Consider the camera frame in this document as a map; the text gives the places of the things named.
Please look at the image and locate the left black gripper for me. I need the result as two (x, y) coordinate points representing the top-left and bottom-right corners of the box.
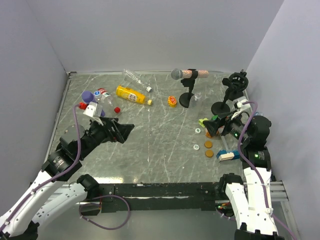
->
(78, 115), (135, 159)

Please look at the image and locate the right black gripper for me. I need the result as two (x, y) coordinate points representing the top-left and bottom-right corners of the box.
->
(202, 109), (251, 143)

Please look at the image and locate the yellow juice bottle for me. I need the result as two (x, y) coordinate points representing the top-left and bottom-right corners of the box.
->
(115, 85), (151, 105)

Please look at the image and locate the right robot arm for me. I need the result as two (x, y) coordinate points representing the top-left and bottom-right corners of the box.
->
(203, 114), (282, 240)

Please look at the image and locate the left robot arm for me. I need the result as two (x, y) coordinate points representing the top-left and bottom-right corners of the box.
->
(0, 117), (135, 240)

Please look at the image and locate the orange pill bottle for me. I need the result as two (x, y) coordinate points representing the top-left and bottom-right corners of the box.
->
(204, 128), (220, 139)

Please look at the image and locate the clear bottle red cap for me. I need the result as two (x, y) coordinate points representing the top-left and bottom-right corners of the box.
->
(97, 88), (121, 116)

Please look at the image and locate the small clear open bottle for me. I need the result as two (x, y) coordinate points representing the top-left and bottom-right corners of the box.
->
(189, 92), (203, 108)

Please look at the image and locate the clear empty bottle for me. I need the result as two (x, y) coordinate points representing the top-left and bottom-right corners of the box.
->
(122, 69), (153, 93)

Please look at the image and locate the green toy block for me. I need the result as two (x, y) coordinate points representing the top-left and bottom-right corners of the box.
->
(198, 115), (218, 128)

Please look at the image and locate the grey rod tool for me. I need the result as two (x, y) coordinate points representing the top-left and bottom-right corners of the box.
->
(220, 136), (229, 151)

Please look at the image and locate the brown cap upper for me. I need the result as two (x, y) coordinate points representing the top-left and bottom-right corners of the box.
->
(204, 141), (213, 149)

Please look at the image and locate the brown cap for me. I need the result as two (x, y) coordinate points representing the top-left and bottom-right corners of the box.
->
(205, 149), (214, 158)
(204, 141), (213, 149)

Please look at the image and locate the white green cap lower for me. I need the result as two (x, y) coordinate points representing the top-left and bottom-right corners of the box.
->
(193, 144), (200, 151)

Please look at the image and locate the brown cap lower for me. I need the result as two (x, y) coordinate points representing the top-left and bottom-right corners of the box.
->
(205, 149), (214, 158)

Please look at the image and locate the blue white block toy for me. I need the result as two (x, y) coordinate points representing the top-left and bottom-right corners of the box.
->
(216, 150), (240, 162)

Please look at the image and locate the center black microphone stand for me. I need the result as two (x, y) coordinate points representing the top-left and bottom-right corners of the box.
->
(179, 69), (198, 108)

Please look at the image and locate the black microphone stand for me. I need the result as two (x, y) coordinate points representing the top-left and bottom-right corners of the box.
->
(179, 69), (198, 108)
(211, 69), (249, 115)

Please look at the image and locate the yellow red toy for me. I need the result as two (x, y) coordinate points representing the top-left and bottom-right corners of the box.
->
(167, 95), (177, 108)

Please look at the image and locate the purple microphone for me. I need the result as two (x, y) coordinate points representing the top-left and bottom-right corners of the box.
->
(81, 90), (97, 104)

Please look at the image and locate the right black microphone stand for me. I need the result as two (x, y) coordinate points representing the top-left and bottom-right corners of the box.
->
(211, 69), (249, 115)

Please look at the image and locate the silver head pink microphone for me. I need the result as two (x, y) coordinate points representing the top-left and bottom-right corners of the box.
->
(170, 68), (209, 80)

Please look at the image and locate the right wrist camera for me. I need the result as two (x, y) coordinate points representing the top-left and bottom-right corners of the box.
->
(233, 96), (251, 111)

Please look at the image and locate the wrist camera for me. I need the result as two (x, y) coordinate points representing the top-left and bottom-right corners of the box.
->
(79, 101), (104, 126)
(233, 96), (251, 111)

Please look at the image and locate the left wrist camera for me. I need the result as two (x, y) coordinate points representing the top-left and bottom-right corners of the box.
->
(79, 101), (104, 126)

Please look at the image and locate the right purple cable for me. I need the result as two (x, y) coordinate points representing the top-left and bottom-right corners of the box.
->
(236, 100), (298, 240)

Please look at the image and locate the purple cable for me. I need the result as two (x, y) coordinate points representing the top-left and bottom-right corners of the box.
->
(0, 104), (87, 227)
(236, 100), (298, 240)

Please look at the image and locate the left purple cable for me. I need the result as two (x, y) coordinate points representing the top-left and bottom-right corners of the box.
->
(0, 104), (87, 227)

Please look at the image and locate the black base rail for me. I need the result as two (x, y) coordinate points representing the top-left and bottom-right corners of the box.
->
(68, 181), (248, 215)

